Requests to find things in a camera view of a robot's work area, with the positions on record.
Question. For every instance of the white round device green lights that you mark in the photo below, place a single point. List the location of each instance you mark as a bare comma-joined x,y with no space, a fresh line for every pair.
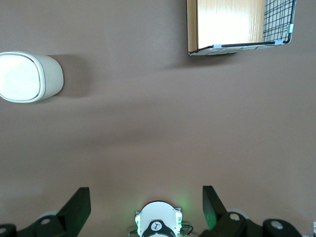
158,217

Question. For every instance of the glossy white trash can lid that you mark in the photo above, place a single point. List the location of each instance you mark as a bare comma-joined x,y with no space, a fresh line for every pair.
18,77

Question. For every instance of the cream white trash can body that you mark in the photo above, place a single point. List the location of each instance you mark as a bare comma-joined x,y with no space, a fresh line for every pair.
50,76

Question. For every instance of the light wooden cabinet box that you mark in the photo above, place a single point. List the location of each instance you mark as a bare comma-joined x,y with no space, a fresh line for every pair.
229,22

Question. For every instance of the white plastic grid clip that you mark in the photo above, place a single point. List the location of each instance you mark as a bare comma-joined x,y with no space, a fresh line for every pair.
290,28
217,46
279,42

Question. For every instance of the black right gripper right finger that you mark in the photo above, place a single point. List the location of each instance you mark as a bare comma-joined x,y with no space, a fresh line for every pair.
222,217

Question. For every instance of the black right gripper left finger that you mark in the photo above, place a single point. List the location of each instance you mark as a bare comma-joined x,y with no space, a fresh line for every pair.
71,212

